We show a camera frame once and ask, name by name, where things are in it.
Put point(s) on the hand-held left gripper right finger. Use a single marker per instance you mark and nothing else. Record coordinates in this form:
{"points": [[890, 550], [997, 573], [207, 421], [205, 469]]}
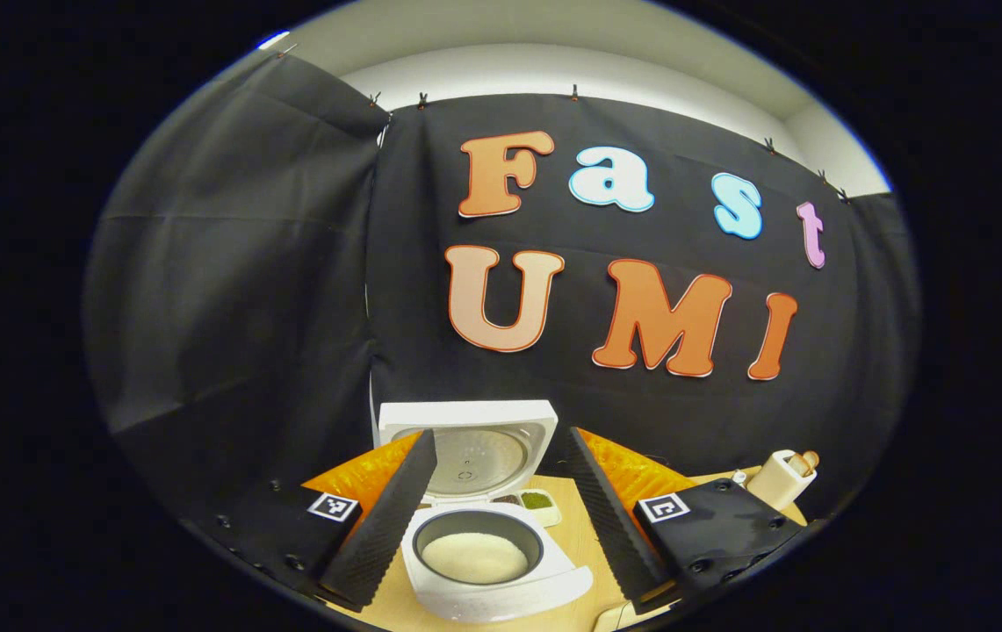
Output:
{"points": [[610, 527]]}

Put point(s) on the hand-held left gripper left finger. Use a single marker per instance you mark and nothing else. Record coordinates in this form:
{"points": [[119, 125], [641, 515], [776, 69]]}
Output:
{"points": [[386, 527]]}

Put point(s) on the white rice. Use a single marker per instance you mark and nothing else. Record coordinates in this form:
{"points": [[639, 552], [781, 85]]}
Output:
{"points": [[474, 558]]}

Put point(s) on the white rice cooker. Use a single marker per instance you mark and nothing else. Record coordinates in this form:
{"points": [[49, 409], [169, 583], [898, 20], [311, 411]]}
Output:
{"points": [[500, 601]]}

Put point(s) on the small divided grain dish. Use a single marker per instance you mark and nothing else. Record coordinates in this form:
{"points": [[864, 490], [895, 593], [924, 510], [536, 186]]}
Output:
{"points": [[540, 502]]}

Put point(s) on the beige tray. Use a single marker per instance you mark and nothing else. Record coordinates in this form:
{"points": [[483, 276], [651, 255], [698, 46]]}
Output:
{"points": [[615, 619]]}

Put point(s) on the cream toaster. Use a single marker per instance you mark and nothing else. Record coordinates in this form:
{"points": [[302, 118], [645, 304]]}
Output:
{"points": [[773, 483]]}

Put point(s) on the toast bread slice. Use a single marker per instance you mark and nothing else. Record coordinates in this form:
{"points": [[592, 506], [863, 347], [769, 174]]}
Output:
{"points": [[796, 465], [810, 459]]}

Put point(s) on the black backdrop cloth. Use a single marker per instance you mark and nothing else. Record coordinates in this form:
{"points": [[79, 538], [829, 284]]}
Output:
{"points": [[246, 307]]}

